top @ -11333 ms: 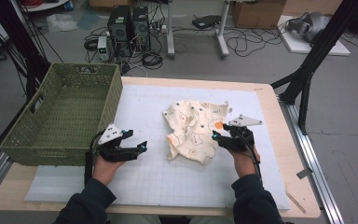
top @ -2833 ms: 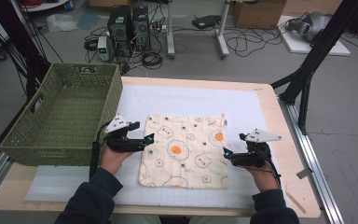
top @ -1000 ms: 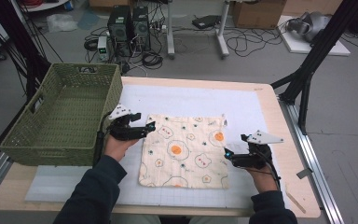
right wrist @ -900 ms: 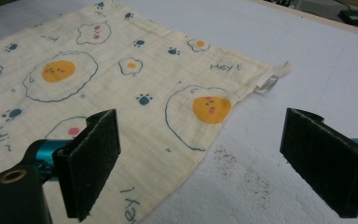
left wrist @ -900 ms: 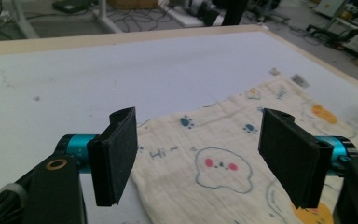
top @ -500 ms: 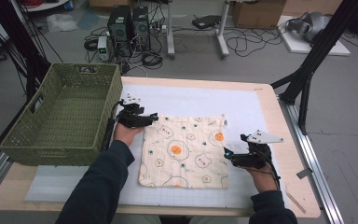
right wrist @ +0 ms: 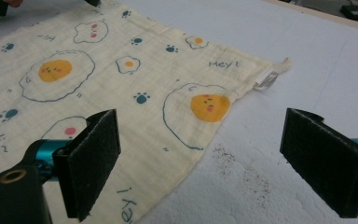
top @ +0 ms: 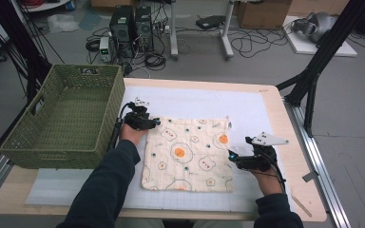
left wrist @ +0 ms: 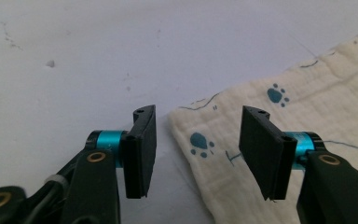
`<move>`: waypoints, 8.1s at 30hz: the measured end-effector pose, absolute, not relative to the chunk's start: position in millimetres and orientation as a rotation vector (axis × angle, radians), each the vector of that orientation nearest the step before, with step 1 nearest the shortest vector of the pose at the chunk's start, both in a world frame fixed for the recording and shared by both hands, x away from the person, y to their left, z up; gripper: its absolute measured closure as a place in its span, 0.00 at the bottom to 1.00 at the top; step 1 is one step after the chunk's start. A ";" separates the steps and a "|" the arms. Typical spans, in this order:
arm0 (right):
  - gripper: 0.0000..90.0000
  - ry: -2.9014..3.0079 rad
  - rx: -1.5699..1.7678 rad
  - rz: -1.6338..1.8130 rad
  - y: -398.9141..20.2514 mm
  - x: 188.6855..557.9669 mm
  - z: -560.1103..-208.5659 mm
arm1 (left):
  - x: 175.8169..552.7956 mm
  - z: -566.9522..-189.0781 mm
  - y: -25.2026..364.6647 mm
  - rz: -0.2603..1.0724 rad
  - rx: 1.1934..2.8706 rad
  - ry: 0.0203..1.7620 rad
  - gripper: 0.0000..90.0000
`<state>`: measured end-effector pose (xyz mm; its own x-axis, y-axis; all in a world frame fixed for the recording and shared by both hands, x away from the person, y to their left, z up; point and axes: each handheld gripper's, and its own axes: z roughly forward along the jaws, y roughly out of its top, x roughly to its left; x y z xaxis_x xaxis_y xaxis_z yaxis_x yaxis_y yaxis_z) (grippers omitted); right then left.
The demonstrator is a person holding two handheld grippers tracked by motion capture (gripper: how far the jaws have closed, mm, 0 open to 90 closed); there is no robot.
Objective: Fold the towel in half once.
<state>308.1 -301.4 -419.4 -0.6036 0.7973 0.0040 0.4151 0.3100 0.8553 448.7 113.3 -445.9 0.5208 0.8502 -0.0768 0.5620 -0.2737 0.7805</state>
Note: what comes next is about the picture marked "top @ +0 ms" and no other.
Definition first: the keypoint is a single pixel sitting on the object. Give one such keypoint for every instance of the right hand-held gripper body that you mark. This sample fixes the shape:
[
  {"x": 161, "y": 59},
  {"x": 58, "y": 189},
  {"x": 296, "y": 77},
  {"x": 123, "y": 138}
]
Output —
[{"x": 259, "y": 161}]

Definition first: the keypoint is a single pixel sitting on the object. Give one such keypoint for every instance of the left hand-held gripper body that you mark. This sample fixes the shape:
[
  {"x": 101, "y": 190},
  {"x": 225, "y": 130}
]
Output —
[{"x": 138, "y": 118}]

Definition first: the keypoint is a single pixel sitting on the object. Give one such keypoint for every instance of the cream printed cloth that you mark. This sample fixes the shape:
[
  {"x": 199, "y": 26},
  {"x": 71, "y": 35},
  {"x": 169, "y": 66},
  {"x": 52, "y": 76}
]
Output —
[{"x": 190, "y": 158}]

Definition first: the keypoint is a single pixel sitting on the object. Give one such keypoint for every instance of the green woven basket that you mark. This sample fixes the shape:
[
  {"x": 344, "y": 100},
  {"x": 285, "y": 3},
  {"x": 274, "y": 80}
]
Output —
[{"x": 60, "y": 126}]

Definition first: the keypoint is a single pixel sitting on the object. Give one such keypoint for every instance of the person's left hand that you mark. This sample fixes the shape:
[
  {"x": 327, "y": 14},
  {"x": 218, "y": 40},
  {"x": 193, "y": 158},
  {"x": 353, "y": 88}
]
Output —
[{"x": 131, "y": 134}]

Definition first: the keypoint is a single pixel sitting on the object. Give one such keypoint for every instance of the person's right hand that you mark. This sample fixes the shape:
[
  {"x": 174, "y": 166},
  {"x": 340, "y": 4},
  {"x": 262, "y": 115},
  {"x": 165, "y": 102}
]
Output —
[{"x": 267, "y": 183}]

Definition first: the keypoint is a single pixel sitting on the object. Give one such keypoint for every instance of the white grid mat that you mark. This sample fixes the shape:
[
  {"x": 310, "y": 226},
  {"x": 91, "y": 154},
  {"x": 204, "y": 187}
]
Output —
[{"x": 187, "y": 101}]

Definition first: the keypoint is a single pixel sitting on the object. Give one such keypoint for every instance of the grey tape piece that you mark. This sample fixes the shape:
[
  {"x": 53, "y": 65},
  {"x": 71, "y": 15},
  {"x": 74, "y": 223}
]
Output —
[{"x": 310, "y": 176}]

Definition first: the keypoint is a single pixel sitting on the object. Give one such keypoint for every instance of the thin wooden strip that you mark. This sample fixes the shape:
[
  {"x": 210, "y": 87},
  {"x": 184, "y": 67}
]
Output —
[{"x": 301, "y": 205}]

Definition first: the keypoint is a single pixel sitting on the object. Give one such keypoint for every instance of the person's trousers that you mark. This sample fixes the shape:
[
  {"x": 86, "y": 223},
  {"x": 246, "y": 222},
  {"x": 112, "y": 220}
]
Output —
[{"x": 218, "y": 224}]

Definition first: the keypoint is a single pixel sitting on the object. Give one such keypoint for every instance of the white power supply box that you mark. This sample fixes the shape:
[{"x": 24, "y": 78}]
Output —
[{"x": 105, "y": 49}]

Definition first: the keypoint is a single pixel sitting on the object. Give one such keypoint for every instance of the slim black computer tower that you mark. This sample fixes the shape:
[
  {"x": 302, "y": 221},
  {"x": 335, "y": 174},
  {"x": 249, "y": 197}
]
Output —
[{"x": 144, "y": 28}]

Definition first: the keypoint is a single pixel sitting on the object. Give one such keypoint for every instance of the large black computer tower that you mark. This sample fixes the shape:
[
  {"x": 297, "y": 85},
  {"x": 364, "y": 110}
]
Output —
[{"x": 122, "y": 28}]

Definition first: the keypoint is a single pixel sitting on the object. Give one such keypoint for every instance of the white stand leg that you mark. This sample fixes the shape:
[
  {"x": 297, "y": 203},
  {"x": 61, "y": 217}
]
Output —
[
  {"x": 173, "y": 31},
  {"x": 226, "y": 34}
]

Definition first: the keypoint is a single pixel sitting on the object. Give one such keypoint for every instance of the white floor board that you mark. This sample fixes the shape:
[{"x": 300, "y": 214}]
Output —
[{"x": 304, "y": 47}]

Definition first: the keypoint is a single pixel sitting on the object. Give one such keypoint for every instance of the black flat device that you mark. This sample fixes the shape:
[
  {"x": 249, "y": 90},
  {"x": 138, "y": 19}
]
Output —
[{"x": 210, "y": 22}]

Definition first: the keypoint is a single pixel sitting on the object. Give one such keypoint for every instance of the clear plastic bag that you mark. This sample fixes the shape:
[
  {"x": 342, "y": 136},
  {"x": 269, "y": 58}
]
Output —
[{"x": 62, "y": 22}]

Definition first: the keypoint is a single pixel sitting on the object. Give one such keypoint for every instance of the brown cardboard box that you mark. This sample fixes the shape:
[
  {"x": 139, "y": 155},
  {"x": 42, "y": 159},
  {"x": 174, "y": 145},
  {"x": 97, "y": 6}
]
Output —
[{"x": 263, "y": 14}]

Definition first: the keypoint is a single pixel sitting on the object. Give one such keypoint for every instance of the grey headset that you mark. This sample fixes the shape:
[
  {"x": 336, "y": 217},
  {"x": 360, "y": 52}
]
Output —
[{"x": 316, "y": 25}]

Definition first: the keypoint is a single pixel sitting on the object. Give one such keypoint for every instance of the black metal frame stand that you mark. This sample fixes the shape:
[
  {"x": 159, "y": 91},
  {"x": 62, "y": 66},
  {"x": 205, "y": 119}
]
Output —
[{"x": 326, "y": 47}]

